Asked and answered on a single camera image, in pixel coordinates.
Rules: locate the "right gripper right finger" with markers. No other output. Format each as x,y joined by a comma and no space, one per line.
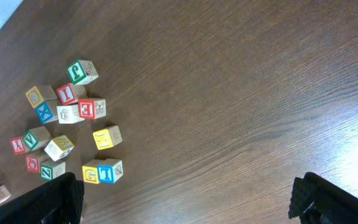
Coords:
316,200

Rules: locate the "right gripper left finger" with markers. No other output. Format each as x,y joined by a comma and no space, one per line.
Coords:
57,201

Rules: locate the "yellow W block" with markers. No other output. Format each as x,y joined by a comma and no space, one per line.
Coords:
59,147

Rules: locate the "green Z letter block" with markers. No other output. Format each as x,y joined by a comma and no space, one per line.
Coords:
50,169

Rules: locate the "yellow block beside Z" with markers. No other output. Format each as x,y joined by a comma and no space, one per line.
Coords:
90,171

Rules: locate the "red Q letter block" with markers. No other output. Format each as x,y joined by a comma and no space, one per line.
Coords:
34,160

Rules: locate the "blue 1 number block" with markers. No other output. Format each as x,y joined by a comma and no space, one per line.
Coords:
110,171

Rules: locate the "green V letter block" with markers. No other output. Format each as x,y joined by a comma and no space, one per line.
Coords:
36,138

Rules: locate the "red Y letter block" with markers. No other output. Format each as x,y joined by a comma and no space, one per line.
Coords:
18,145

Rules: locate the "yellow block far right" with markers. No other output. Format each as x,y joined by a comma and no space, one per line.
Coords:
107,137

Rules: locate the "blue edged wooden block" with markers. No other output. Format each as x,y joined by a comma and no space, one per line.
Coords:
69,114

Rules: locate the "blue X letter block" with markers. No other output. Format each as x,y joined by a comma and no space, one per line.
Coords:
47,111

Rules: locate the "red E letter block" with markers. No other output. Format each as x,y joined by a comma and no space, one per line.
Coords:
92,108

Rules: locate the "red I letter block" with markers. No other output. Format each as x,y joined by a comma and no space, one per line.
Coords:
70,93

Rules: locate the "yellow block top right cluster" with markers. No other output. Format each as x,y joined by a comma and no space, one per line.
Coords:
38,94

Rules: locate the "green J letter block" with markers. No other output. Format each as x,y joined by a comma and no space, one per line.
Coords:
82,72

